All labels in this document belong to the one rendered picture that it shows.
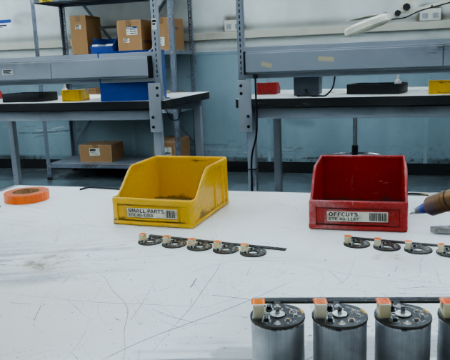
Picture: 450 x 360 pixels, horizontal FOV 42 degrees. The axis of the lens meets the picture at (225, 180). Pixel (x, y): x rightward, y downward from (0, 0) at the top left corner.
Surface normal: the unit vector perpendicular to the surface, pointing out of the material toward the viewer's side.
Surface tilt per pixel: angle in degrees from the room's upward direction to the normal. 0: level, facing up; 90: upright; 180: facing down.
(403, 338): 90
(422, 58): 90
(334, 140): 90
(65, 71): 90
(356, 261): 0
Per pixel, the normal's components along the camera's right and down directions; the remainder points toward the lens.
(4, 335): -0.04, -0.98
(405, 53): -0.28, 0.20
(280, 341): -0.04, 0.20
